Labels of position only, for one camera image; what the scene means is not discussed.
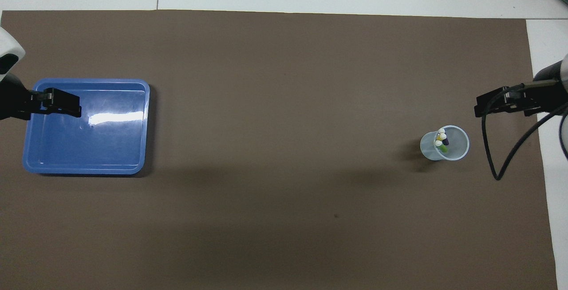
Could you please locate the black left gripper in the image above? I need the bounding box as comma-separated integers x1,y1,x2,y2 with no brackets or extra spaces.
0,74,82,121

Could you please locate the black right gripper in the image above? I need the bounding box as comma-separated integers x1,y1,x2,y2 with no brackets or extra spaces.
474,81,568,118

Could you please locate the blue plastic tray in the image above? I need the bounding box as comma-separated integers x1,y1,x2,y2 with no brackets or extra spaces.
22,78,150,175

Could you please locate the translucent plastic cup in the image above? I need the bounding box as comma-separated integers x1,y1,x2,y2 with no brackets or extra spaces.
420,125,470,161

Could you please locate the brown table mat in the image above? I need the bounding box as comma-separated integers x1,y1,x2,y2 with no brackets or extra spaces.
0,10,559,290

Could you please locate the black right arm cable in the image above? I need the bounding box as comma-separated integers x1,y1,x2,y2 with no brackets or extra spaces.
481,79,568,180

